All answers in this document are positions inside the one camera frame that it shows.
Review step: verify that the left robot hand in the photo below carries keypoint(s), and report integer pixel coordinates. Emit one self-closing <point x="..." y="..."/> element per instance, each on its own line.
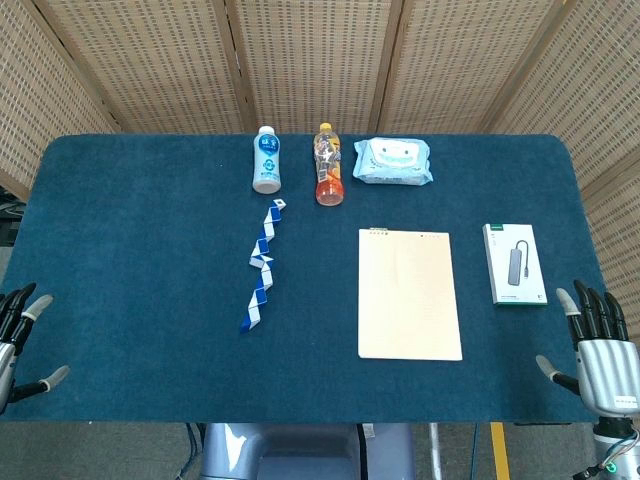
<point x="10" y="325"/>

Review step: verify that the white blue milk bottle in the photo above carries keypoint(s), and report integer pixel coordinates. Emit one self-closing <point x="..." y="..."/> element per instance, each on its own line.
<point x="266" y="160"/>

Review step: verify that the white USB hub box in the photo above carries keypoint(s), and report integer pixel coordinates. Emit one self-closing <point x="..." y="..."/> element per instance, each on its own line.
<point x="514" y="264"/>

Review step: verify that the woven bamboo folding screen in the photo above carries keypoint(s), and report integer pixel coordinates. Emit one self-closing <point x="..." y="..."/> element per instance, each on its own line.
<point x="320" y="60"/>

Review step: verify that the tan spiral notebook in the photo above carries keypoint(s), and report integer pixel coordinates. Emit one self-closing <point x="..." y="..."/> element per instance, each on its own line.
<point x="409" y="294"/>

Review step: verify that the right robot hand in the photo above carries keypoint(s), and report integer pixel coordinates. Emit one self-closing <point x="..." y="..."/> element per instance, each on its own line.
<point x="602" y="365"/>

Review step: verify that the blue table cloth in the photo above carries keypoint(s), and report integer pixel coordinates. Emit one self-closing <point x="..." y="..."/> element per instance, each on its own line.
<point x="150" y="280"/>

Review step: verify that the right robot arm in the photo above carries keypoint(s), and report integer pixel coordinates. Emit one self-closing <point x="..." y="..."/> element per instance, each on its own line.
<point x="617" y="447"/>

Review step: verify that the light blue wet wipes pack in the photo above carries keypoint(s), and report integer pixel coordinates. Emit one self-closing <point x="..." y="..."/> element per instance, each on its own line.
<point x="392" y="161"/>

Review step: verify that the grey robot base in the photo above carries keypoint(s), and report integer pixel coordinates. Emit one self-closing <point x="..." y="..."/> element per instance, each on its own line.
<point x="305" y="452"/>

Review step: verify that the blue white snake puzzle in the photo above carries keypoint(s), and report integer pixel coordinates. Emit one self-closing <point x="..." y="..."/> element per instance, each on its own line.
<point x="260" y="265"/>

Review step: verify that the orange drink bottle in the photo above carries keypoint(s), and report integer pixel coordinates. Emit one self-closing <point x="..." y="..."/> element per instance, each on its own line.
<point x="328" y="165"/>

